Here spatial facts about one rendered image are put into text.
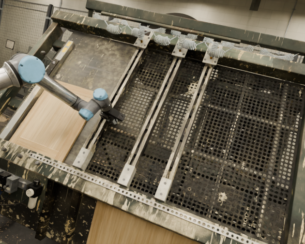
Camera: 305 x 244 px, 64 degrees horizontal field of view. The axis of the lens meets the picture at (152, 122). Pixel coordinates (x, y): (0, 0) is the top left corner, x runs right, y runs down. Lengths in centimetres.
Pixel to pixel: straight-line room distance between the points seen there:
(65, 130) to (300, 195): 150
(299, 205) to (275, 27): 519
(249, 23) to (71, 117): 529
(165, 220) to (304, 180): 81
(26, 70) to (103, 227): 118
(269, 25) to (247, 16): 54
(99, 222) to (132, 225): 24
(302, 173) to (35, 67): 150
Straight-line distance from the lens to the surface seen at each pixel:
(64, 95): 146
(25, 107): 202
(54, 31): 246
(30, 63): 120
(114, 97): 179
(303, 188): 164
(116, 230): 186
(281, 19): 648
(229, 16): 659
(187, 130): 158
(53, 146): 179
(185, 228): 145
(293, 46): 245
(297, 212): 159
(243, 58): 193
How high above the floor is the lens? 152
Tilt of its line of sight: 8 degrees down
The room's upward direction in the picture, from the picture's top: 15 degrees clockwise
